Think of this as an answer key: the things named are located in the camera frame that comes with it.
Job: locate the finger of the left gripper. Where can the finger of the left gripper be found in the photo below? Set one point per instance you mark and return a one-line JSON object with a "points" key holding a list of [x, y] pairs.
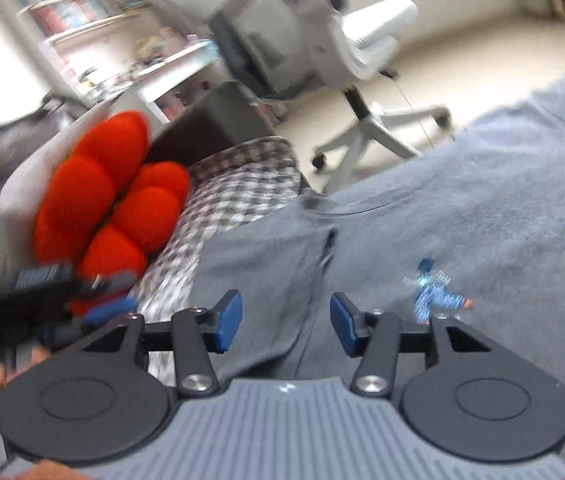
{"points": [[104, 313], [116, 282]]}

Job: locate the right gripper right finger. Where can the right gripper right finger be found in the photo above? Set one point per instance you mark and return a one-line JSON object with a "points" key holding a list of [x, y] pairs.
{"points": [[373, 337]]}

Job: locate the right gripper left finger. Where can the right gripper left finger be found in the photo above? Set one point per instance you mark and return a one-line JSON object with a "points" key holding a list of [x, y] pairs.
{"points": [[197, 332]]}

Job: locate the grey sweatshirt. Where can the grey sweatshirt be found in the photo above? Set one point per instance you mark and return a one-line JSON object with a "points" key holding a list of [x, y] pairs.
{"points": [[488, 210]]}

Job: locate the red flower-shaped cushion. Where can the red flower-shaped cushion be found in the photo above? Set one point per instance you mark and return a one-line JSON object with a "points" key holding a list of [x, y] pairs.
{"points": [[107, 210]]}

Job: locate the grey pillow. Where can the grey pillow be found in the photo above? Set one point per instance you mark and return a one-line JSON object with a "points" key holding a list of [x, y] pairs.
{"points": [[24, 191]]}

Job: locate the grey checkered bed quilt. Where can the grey checkered bed quilt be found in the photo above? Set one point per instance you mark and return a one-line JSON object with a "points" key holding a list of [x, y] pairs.
{"points": [[217, 224]]}

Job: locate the white bookshelf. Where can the white bookshelf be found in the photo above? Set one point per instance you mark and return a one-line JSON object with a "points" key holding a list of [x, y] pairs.
{"points": [[140, 53]]}

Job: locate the white office chair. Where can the white office chair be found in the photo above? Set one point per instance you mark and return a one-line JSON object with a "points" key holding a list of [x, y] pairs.
{"points": [[281, 50]]}

